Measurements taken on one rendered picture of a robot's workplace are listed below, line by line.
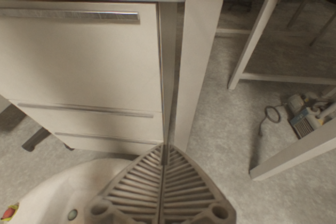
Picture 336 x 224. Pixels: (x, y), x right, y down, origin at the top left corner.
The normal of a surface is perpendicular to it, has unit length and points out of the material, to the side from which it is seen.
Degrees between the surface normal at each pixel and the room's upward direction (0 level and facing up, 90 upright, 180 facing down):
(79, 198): 0
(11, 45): 90
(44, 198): 0
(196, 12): 90
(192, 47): 90
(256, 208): 0
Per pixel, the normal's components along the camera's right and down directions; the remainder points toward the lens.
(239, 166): 0.00, -0.63
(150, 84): -0.11, 0.77
